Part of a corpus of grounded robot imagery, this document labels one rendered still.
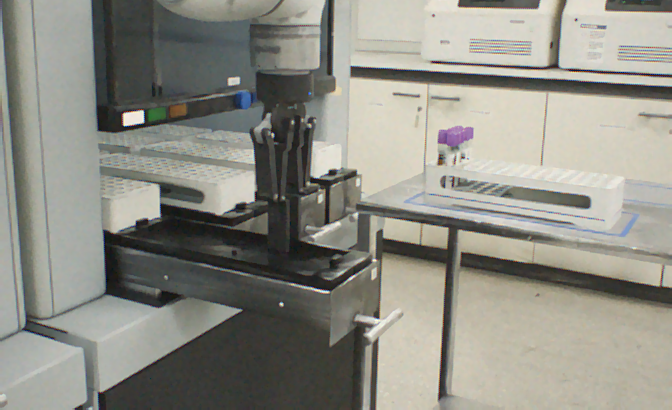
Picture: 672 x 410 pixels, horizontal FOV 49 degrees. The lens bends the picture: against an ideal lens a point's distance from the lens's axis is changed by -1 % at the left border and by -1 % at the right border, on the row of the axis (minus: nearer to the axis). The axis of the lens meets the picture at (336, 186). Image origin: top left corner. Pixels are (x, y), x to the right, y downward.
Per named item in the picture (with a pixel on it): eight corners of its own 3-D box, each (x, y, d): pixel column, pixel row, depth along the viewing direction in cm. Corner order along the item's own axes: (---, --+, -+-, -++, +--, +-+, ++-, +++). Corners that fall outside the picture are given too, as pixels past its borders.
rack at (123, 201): (-26, 211, 117) (-29, 173, 116) (26, 198, 126) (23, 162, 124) (115, 242, 104) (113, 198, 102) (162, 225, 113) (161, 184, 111)
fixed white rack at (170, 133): (80, 150, 168) (78, 123, 166) (112, 143, 177) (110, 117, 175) (184, 165, 155) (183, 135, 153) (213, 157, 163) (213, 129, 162)
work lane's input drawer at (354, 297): (-47, 252, 119) (-53, 197, 117) (24, 230, 131) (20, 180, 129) (363, 358, 86) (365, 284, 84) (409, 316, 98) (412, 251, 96)
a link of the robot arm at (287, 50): (234, 25, 93) (235, 73, 95) (297, 27, 89) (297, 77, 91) (273, 24, 101) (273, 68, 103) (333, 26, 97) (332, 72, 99)
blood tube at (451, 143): (441, 200, 122) (446, 134, 119) (441, 198, 123) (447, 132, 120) (451, 201, 121) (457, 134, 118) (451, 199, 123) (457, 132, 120)
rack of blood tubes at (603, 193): (422, 201, 123) (423, 164, 122) (445, 189, 132) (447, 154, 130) (609, 230, 109) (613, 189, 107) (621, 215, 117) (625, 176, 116)
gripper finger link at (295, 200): (279, 193, 102) (282, 192, 103) (279, 242, 104) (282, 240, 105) (298, 196, 101) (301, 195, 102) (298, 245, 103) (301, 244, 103)
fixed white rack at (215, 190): (78, 197, 127) (76, 161, 126) (120, 185, 136) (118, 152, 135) (219, 223, 114) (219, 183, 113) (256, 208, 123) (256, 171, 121)
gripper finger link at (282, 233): (289, 199, 99) (286, 200, 98) (289, 250, 101) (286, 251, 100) (270, 196, 100) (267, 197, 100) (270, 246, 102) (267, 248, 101)
